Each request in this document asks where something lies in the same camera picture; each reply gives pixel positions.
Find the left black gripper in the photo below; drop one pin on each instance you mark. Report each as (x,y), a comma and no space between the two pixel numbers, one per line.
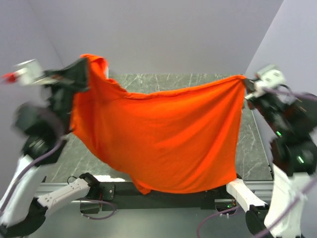
(75,75)

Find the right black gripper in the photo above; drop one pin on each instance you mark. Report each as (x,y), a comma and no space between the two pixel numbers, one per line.
(253,93)

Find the orange t shirt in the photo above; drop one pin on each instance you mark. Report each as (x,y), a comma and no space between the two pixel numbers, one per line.
(179,141)

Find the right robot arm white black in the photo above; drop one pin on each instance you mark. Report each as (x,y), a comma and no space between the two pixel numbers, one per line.
(292,117)

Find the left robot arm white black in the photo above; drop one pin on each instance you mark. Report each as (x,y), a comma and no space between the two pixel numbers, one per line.
(22,212)

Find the black base crossbar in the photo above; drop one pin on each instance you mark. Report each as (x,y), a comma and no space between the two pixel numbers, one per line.
(124,195)

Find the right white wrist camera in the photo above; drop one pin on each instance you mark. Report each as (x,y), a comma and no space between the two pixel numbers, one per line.
(269,77)

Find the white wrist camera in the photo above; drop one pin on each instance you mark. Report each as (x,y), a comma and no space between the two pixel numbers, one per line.
(269,77)
(26,73)

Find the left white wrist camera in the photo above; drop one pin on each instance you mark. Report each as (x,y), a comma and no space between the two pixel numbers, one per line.
(26,73)

